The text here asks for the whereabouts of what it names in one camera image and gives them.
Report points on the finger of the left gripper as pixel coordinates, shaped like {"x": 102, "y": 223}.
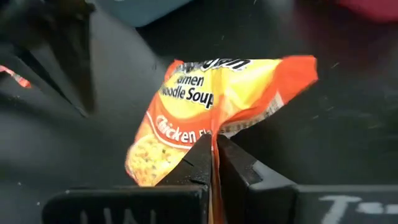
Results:
{"x": 79, "y": 56}

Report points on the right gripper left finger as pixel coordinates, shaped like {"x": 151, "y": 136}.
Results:
{"x": 192, "y": 193}

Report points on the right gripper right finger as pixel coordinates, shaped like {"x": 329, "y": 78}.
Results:
{"x": 248, "y": 193}

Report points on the orange ramen noodle pack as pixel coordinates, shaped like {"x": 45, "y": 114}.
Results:
{"x": 217, "y": 93}

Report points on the blue-grey plastic bin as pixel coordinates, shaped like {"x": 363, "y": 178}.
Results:
{"x": 140, "y": 11}

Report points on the black table mat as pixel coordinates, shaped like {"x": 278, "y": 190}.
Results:
{"x": 342, "y": 124}

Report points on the pink plastic bin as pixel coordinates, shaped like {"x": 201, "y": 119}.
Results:
{"x": 373, "y": 7}

